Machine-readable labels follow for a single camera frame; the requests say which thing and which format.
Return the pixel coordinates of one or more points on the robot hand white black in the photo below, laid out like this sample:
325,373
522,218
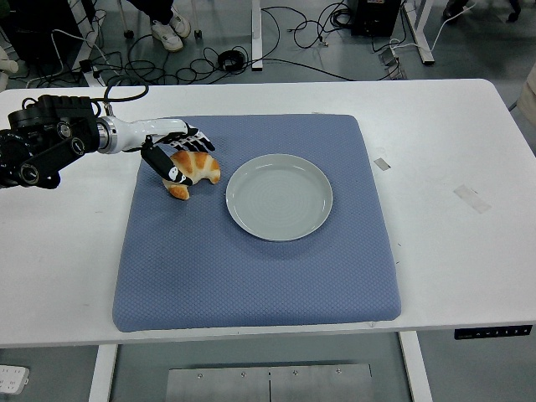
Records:
151,130

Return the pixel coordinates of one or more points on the croissant bread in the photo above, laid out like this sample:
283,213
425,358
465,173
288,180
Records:
201,165

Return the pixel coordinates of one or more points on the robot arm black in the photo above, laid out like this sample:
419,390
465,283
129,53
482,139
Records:
50,138

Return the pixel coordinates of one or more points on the grey round plate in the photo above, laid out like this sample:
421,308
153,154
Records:
280,201

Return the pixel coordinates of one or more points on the grey metal plate with screws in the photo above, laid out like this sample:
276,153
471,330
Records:
268,385

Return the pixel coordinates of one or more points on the person's foot white shoe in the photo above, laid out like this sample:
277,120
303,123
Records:
167,37
181,23

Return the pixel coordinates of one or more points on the chair leg with caster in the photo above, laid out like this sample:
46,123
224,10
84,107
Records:
128,34

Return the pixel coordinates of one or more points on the person's leg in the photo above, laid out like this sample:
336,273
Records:
155,8

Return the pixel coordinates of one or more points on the white desk leg straight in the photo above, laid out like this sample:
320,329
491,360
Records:
256,33

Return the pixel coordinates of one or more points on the dark cabinet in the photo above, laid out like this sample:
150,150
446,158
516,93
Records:
37,37

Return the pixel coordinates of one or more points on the beige rounded object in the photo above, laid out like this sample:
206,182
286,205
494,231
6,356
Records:
8,65

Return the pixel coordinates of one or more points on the blue quilted mat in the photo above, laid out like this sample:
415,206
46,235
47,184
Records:
251,285

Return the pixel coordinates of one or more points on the small clear tape piece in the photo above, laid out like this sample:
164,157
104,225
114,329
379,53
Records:
382,163

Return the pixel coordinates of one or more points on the white table leg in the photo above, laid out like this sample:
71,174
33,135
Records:
416,368
102,372

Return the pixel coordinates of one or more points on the black equipment box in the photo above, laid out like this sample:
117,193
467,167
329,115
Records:
374,17

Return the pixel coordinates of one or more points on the white power strip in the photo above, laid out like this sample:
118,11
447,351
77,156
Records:
12,379

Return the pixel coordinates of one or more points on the white desk leg with foot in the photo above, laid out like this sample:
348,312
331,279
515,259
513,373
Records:
423,37

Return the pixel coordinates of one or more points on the large clear tape piece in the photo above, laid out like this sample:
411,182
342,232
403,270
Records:
472,198

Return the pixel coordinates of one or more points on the person's foot dark shoe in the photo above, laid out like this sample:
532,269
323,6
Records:
456,8

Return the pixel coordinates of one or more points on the table height control panel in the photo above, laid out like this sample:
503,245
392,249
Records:
494,332

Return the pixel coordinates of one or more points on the grey metal floor bracket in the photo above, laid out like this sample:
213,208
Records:
389,58

